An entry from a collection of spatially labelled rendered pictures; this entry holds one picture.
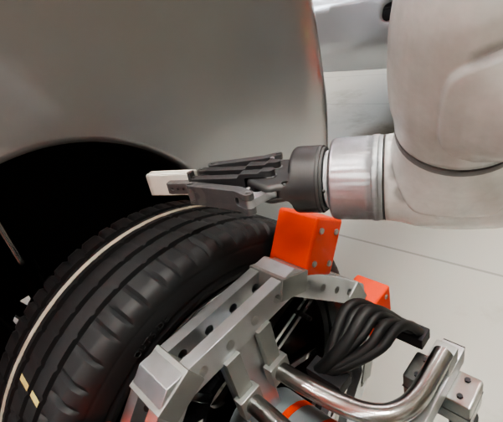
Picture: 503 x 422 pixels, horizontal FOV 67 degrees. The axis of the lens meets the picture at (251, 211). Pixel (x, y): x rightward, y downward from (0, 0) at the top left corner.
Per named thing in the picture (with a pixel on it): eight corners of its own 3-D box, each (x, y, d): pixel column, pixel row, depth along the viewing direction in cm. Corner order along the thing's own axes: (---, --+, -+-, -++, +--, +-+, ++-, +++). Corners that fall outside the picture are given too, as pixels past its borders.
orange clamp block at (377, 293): (338, 322, 81) (360, 296, 86) (372, 338, 76) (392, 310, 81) (334, 299, 78) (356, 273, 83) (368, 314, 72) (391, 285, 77)
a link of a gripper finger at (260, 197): (295, 192, 43) (284, 215, 39) (252, 193, 45) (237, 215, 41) (292, 173, 42) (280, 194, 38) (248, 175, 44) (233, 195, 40)
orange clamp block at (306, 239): (294, 260, 65) (305, 209, 64) (332, 275, 60) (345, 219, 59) (266, 261, 60) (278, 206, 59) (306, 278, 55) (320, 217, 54)
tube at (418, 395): (335, 306, 64) (326, 256, 59) (458, 360, 51) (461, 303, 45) (267, 383, 54) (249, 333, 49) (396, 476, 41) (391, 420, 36)
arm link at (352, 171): (387, 197, 45) (336, 197, 48) (385, 122, 41) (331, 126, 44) (382, 237, 38) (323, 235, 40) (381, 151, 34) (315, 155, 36)
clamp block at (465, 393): (417, 370, 59) (417, 347, 56) (482, 403, 53) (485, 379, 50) (402, 395, 56) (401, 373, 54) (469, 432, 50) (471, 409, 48)
